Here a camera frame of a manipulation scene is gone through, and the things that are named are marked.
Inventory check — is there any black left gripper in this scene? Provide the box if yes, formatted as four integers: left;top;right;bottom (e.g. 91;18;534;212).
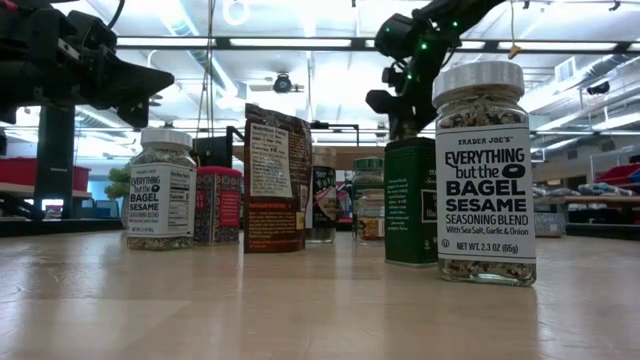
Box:
0;29;176;130

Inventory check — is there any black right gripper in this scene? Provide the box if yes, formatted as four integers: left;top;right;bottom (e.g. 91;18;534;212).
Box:
366;44;444;141

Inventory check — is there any green-lid spice jar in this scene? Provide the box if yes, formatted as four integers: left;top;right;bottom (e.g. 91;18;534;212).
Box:
351;156;386;240

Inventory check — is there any small black box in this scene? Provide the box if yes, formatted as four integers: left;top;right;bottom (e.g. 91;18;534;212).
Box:
383;137;440;268

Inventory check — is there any bagel sesame seasoning jar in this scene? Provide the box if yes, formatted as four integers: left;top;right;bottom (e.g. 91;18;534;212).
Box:
125;128;198;251
432;60;538;288

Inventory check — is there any small glass spice jar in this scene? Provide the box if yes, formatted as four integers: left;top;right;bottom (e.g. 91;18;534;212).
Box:
357;188;386;243

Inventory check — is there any tan-lid black-label spice jar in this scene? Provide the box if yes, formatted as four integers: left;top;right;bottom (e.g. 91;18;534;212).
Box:
305;145;338;245

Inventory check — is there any red smoked paprika tin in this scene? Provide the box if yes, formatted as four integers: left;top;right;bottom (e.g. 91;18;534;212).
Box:
193;166;245;245

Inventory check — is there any brown spice pouch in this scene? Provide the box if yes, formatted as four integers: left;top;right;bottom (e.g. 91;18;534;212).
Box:
243;103;314;254

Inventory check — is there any potted green succulent plant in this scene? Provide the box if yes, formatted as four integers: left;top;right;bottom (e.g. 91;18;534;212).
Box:
103;162;132;230

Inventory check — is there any black monitor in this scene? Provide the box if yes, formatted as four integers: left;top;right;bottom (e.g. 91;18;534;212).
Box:
192;134;234;169

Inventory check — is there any red storage bin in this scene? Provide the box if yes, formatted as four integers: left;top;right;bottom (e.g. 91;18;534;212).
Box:
0;157;92;194

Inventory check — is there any wooden bench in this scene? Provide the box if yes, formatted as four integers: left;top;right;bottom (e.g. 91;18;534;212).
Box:
0;182;94;201

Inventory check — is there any small round candle tin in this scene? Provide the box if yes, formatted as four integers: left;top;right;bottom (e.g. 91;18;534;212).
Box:
533;212;567;239

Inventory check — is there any wooden background table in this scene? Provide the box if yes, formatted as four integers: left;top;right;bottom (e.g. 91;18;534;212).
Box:
535;194;640;207

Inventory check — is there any red and blue bin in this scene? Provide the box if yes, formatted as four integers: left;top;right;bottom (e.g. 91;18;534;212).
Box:
594;162;640;187

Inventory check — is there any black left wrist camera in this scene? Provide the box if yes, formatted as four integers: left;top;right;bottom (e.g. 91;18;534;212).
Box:
64;9;119;54

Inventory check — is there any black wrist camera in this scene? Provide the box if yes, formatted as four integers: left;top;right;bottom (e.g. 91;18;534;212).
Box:
64;9;119;54
374;13;417;57

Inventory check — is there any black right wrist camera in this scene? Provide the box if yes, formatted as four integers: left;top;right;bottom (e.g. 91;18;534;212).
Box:
374;13;417;57

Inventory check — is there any black vertical post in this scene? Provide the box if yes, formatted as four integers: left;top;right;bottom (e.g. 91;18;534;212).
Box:
33;102;77;220

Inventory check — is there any white ring ceiling lamp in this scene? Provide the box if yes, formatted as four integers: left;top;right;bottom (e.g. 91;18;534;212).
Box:
222;0;251;27

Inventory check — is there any hanging cord with yellow connector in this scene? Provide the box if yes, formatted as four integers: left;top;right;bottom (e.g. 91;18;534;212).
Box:
507;0;524;60

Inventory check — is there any black ceiling-mounted camera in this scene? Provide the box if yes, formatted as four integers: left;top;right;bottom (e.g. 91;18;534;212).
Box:
272;73;295;95

